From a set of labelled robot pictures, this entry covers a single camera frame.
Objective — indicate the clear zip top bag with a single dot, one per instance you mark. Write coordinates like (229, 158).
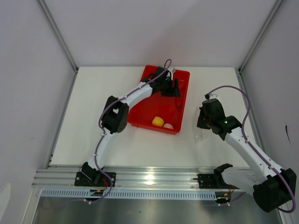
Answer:
(199, 134)

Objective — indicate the red chili pepper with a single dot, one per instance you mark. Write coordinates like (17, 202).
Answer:
(178, 101)

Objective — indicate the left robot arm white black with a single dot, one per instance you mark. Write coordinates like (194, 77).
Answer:
(114, 119)

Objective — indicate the red plastic tray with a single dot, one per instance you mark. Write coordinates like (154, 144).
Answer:
(142, 114)

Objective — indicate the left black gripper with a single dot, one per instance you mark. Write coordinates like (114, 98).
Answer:
(173, 92)

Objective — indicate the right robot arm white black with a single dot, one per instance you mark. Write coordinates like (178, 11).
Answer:
(270, 185)

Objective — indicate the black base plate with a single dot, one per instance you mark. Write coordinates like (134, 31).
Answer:
(98, 180)
(211, 181)

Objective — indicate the pale egg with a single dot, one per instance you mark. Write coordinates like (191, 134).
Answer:
(167, 125)

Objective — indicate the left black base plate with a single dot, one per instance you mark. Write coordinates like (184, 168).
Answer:
(98, 180)

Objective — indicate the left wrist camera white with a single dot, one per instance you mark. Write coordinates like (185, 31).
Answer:
(172, 70)

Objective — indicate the left aluminium frame post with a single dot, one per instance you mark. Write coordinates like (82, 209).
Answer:
(57, 34)

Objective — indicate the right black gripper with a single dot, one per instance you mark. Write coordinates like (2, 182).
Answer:
(200, 123)

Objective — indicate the aluminium frame post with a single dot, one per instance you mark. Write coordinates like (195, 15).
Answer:
(57, 34)
(262, 33)

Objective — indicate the right aluminium frame post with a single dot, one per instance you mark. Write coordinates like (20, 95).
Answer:
(262, 33)

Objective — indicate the aluminium mounting rail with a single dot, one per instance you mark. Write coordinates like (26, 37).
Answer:
(148, 178)

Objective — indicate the yellow bell pepper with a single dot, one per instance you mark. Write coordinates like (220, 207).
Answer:
(158, 121)

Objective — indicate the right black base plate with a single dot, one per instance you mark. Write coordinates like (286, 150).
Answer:
(211, 181)

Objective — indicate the slotted cable duct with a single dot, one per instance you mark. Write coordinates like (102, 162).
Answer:
(206, 195)

